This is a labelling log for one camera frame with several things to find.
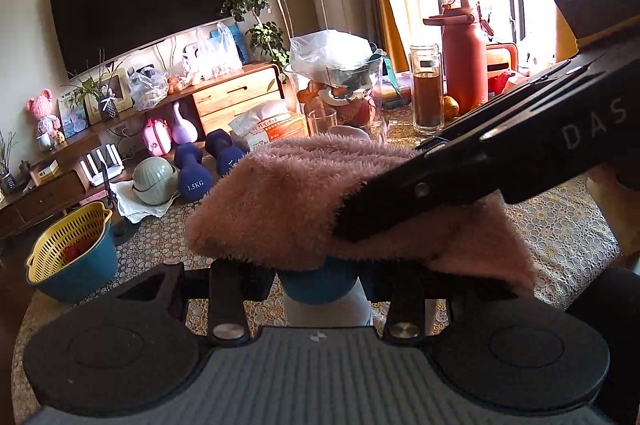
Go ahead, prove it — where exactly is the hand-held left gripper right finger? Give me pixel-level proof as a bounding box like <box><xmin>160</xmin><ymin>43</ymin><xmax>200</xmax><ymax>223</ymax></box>
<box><xmin>370</xmin><ymin>262</ymin><xmax>523</xmax><ymax>346</ymax></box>

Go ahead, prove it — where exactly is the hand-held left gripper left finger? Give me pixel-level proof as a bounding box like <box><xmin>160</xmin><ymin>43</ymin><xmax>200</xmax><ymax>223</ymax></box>
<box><xmin>116</xmin><ymin>259</ymin><xmax>276</xmax><ymax>346</ymax></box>

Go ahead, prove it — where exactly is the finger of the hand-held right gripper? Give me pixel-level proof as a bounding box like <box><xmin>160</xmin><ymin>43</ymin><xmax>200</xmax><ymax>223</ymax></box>
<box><xmin>416</xmin><ymin>55</ymin><xmax>601</xmax><ymax>154</ymax></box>
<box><xmin>332</xmin><ymin>120</ymin><xmax>503</xmax><ymax>242</ymax></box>

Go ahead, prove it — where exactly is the white bottle with blue cap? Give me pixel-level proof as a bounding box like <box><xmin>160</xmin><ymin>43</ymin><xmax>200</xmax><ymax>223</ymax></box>
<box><xmin>279</xmin><ymin>255</ymin><xmax>375</xmax><ymax>330</ymax></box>

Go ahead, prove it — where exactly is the pink fluffy towel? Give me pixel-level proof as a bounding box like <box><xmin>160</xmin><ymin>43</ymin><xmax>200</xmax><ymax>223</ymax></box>
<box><xmin>182</xmin><ymin>136</ymin><xmax>538</xmax><ymax>296</ymax></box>

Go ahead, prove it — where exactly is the person's right hand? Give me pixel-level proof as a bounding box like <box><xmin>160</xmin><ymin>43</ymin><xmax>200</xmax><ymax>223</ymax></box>
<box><xmin>586</xmin><ymin>164</ymin><xmax>640</xmax><ymax>266</ymax></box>

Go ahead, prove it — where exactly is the red orange box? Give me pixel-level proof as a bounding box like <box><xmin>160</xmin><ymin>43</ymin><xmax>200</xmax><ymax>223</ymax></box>
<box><xmin>485</xmin><ymin>42</ymin><xmax>521</xmax><ymax>93</ymax></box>

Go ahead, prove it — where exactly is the red water bottle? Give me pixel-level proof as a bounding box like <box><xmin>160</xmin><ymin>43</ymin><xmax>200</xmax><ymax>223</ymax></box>
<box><xmin>422</xmin><ymin>0</ymin><xmax>490</xmax><ymax>116</ymax></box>

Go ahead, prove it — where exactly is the glass tea bottle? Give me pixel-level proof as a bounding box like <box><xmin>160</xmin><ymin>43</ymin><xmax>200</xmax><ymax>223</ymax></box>
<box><xmin>409</xmin><ymin>44</ymin><xmax>445</xmax><ymax>136</ymax></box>

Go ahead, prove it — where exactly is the clear container of fruit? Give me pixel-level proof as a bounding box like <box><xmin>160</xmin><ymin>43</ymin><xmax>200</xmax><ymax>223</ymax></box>
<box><xmin>297</xmin><ymin>77</ymin><xmax>388</xmax><ymax>140</ymax></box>

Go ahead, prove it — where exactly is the blue dumbbell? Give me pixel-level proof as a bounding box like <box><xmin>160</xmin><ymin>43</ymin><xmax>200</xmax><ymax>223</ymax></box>
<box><xmin>173</xmin><ymin>143</ymin><xmax>215</xmax><ymax>204</ymax></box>
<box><xmin>205</xmin><ymin>130</ymin><xmax>248</xmax><ymax>178</ymax></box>

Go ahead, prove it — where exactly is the white cloth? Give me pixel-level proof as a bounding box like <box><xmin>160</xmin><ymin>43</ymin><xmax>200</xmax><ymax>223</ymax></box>
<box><xmin>107</xmin><ymin>179</ymin><xmax>181</xmax><ymax>225</ymax></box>

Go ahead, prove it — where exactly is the clear drinking glass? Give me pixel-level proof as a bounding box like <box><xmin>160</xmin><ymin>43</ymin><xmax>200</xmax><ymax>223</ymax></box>
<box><xmin>306</xmin><ymin>107</ymin><xmax>338</xmax><ymax>138</ymax></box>

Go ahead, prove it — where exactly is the black phone stand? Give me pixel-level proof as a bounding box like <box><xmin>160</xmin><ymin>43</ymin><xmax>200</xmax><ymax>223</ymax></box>
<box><xmin>102</xmin><ymin>175</ymin><xmax>141</xmax><ymax>238</ymax></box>

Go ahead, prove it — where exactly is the pale green round bowl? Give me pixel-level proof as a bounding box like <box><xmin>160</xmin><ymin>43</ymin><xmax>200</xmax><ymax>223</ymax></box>
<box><xmin>131</xmin><ymin>156</ymin><xmax>179</xmax><ymax>206</ymax></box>

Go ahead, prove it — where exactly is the dark metal bowl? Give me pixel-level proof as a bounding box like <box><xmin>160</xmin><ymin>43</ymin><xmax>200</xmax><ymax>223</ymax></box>
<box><xmin>325</xmin><ymin>55</ymin><xmax>383</xmax><ymax>90</ymax></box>

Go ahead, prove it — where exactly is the red fruit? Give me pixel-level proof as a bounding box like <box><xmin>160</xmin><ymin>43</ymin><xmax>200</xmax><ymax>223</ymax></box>
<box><xmin>65</xmin><ymin>237</ymin><xmax>96</xmax><ymax>263</ymax></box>

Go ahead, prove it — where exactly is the lavender kettlebell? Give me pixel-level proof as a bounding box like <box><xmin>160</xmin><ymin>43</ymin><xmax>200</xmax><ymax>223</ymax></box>
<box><xmin>171</xmin><ymin>101</ymin><xmax>198</xmax><ymax>146</ymax></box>

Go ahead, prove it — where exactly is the pink toy bag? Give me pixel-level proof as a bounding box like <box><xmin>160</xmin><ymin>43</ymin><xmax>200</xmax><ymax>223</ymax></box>
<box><xmin>142</xmin><ymin>118</ymin><xmax>173</xmax><ymax>156</ymax></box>

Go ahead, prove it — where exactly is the clear plastic bag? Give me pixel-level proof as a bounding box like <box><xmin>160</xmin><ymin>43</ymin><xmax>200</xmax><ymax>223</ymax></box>
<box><xmin>289</xmin><ymin>30</ymin><xmax>378</xmax><ymax>76</ymax></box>

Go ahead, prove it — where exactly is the white tissue pack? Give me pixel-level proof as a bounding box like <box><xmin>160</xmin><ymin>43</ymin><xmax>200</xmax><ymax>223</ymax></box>
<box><xmin>229</xmin><ymin>100</ymin><xmax>291</xmax><ymax>138</ymax></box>

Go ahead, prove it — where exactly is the white router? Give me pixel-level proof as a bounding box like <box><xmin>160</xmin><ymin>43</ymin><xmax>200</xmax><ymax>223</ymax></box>
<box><xmin>80</xmin><ymin>145</ymin><xmax>124</xmax><ymax>186</ymax></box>

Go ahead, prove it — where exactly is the yellow plastic colander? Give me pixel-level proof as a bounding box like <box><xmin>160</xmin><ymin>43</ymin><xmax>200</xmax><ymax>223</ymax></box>
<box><xmin>25</xmin><ymin>200</ymin><xmax>113</xmax><ymax>283</ymax></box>

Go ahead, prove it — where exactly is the wooden television cabinet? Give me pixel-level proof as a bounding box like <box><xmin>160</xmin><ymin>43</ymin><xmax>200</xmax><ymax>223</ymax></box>
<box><xmin>0</xmin><ymin>61</ymin><xmax>286</xmax><ymax>241</ymax></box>

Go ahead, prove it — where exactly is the pile of oranges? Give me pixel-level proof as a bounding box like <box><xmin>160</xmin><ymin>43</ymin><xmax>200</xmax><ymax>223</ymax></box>
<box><xmin>167</xmin><ymin>75</ymin><xmax>201</xmax><ymax>96</ymax></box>

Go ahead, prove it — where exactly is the clear bag of food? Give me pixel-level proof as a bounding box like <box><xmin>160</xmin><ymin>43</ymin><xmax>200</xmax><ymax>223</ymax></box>
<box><xmin>127</xmin><ymin>67</ymin><xmax>169</xmax><ymax>112</ymax></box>

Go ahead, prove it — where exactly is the small plant in dark vase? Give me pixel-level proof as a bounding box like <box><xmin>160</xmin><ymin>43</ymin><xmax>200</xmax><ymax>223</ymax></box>
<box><xmin>62</xmin><ymin>52</ymin><xmax>128</xmax><ymax>122</ymax></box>

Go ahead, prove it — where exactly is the small white box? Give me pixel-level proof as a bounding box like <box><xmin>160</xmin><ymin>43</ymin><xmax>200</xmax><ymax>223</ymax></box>
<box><xmin>27</xmin><ymin>160</ymin><xmax>60</xmax><ymax>186</ymax></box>

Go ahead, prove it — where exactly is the white plastic bag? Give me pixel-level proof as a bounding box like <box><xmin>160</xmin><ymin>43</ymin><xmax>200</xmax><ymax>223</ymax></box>
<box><xmin>182</xmin><ymin>22</ymin><xmax>246</xmax><ymax>80</ymax></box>

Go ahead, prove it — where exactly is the blue box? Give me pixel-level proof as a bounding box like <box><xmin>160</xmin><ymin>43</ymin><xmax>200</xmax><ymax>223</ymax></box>
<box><xmin>210</xmin><ymin>22</ymin><xmax>249</xmax><ymax>66</ymax></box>

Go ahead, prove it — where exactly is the vase with dried twigs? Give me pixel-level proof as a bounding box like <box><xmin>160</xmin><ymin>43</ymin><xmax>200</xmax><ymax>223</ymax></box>
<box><xmin>0</xmin><ymin>130</ymin><xmax>21</xmax><ymax>193</ymax></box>

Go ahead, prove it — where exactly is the pink plush toy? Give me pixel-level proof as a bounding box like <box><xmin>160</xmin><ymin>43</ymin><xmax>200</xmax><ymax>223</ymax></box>
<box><xmin>27</xmin><ymin>89</ymin><xmax>61</xmax><ymax>140</ymax></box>

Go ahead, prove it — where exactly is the black flat television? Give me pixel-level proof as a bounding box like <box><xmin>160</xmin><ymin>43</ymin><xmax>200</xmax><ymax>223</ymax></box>
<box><xmin>47</xmin><ymin>0</ymin><xmax>233</xmax><ymax>78</ymax></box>

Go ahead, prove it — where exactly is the cream photo frame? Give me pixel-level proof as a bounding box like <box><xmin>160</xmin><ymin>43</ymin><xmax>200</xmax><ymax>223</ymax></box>
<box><xmin>84</xmin><ymin>67</ymin><xmax>135</xmax><ymax>123</ymax></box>

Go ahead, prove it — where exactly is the portrait photo frame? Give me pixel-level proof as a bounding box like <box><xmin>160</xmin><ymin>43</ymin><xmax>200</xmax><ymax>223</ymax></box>
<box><xmin>57</xmin><ymin>90</ymin><xmax>90</xmax><ymax>126</ymax></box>

